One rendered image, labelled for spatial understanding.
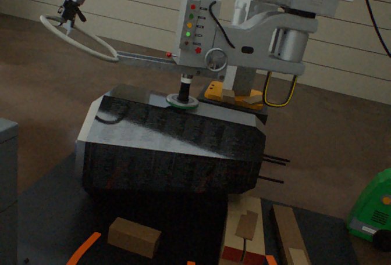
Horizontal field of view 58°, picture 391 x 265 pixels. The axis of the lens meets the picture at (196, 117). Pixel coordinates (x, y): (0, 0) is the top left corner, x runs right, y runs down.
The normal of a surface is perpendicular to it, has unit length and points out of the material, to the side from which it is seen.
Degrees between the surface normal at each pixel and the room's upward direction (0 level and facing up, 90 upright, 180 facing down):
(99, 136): 45
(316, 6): 90
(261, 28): 90
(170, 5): 90
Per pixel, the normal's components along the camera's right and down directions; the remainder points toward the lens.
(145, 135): 0.07, -0.42
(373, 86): -0.25, 0.29
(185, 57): 0.21, 0.38
